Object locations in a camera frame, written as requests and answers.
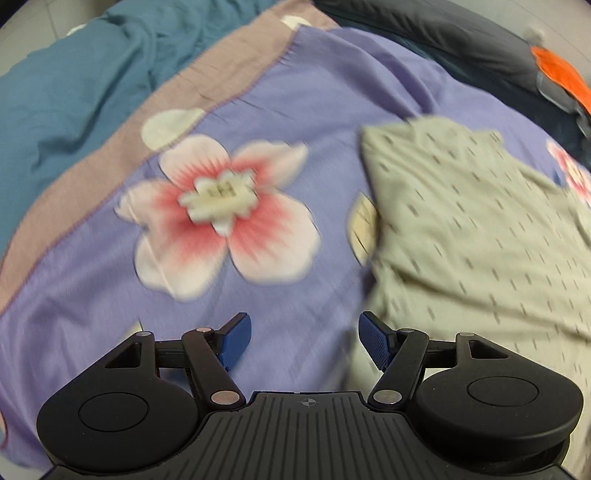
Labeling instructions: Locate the purple floral bed sheet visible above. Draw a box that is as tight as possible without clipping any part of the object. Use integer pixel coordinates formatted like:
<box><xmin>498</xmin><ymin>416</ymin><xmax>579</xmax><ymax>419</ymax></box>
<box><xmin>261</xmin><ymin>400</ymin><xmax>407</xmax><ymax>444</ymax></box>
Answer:
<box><xmin>1</xmin><ymin>1</ymin><xmax>590</xmax><ymax>470</ymax></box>

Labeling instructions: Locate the cream polka dot shirt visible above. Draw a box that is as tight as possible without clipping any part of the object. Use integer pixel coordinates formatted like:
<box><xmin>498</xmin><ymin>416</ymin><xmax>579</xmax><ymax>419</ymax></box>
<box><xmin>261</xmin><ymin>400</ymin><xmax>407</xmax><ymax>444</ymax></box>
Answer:
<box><xmin>351</xmin><ymin>115</ymin><xmax>591</xmax><ymax>476</ymax></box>

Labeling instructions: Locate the teal blanket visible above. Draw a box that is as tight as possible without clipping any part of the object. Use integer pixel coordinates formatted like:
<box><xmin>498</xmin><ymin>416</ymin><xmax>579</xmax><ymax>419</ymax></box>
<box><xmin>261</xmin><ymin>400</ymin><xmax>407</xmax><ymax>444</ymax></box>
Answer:
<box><xmin>1</xmin><ymin>1</ymin><xmax>273</xmax><ymax>246</ymax></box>

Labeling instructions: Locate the orange cloth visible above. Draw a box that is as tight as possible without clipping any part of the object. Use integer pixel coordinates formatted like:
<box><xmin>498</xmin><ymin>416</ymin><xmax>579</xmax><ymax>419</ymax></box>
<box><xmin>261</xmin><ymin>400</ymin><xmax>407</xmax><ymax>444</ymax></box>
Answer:
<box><xmin>531</xmin><ymin>46</ymin><xmax>590</xmax><ymax>115</ymax></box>

